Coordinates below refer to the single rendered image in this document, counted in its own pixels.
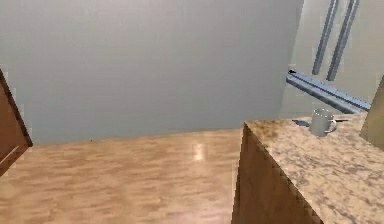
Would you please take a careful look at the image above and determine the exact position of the white coffee mug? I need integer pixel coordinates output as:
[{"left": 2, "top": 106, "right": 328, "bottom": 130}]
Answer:
[{"left": 308, "top": 108, "right": 338, "bottom": 138}]

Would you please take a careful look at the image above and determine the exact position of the wooden counter with marble top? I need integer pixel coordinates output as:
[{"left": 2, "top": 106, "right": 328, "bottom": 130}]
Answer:
[{"left": 231, "top": 112, "right": 384, "bottom": 224}]

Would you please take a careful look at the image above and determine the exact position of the pale grey fridge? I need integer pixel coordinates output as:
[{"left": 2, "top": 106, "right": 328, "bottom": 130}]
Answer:
[{"left": 278, "top": 0, "right": 384, "bottom": 120}]

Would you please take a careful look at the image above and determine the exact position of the tan box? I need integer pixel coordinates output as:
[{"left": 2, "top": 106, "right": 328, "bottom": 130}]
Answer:
[{"left": 359, "top": 75, "right": 384, "bottom": 152}]

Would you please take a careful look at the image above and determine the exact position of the brown wooden door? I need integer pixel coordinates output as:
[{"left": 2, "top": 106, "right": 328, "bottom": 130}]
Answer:
[{"left": 0, "top": 68, "right": 34, "bottom": 178}]

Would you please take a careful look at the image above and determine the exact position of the grey fridge handle bar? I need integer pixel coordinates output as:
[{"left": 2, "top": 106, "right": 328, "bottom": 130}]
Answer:
[
  {"left": 325, "top": 0, "right": 361, "bottom": 82},
  {"left": 311, "top": 0, "right": 340, "bottom": 76},
  {"left": 285, "top": 69, "right": 372, "bottom": 115}
]

